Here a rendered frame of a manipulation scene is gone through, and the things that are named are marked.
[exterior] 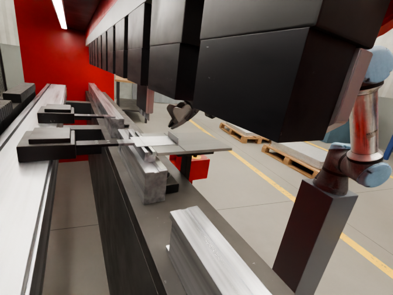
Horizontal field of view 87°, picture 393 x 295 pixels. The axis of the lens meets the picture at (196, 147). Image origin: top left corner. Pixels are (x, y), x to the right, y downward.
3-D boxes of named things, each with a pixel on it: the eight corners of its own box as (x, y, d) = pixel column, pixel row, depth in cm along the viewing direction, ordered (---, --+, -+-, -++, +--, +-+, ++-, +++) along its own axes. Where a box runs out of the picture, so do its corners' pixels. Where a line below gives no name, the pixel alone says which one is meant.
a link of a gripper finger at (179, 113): (161, 119, 64) (179, 96, 65) (173, 130, 67) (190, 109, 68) (165, 121, 61) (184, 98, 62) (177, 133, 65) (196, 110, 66)
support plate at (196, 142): (231, 150, 71) (232, 147, 70) (157, 156, 58) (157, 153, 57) (204, 134, 85) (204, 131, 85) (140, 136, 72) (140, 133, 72)
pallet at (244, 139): (274, 144, 459) (276, 137, 454) (242, 143, 431) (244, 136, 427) (246, 129, 565) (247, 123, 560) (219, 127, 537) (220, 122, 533)
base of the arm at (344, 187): (326, 178, 114) (333, 162, 111) (354, 194, 101) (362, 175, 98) (306, 180, 109) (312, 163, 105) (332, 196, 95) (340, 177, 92)
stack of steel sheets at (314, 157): (345, 167, 330) (348, 160, 326) (318, 170, 303) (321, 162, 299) (293, 145, 417) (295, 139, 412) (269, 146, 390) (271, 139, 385)
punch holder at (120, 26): (150, 81, 68) (153, 24, 63) (123, 78, 64) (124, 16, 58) (138, 77, 80) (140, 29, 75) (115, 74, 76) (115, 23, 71)
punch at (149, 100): (152, 120, 57) (154, 85, 54) (145, 120, 56) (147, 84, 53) (142, 113, 65) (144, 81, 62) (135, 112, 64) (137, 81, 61)
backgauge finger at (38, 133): (138, 154, 58) (138, 137, 57) (18, 163, 45) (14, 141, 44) (128, 140, 68) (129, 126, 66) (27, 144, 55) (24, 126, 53)
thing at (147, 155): (155, 161, 59) (155, 151, 58) (144, 162, 57) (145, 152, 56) (137, 139, 75) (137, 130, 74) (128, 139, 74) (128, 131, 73)
